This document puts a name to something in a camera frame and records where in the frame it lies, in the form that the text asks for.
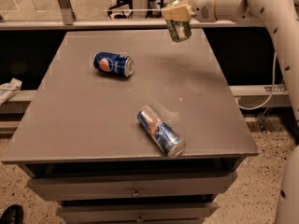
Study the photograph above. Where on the green soda can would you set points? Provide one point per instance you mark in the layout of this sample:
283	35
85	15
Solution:
178	30

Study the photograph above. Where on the grey drawer cabinet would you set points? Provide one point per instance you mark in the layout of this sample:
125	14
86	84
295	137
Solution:
83	122

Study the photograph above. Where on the lower grey drawer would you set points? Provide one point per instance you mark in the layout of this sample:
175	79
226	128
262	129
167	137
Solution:
137	213

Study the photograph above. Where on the black shoe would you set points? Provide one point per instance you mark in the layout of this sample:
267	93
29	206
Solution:
12	215

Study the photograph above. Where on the grey metal railing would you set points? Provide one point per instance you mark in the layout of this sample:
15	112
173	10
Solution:
43	14

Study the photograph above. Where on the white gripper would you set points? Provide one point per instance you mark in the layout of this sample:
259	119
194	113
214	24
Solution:
203	4

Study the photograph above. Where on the upper grey drawer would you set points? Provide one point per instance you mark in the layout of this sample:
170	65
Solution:
131	186

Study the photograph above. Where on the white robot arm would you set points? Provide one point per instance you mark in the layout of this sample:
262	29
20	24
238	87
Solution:
280	20

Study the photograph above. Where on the white folded cloth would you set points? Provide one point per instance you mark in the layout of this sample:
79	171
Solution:
8	90

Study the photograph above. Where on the blue Pepsi can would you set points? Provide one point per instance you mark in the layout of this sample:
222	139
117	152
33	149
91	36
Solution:
113	63

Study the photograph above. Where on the blue silver Red Bull can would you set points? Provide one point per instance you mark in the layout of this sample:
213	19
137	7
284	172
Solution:
168	141

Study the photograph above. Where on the black office chair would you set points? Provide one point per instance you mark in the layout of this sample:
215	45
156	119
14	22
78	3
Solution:
120	3

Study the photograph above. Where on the grey drawer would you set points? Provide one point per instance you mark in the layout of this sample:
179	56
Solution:
131	186
137	213

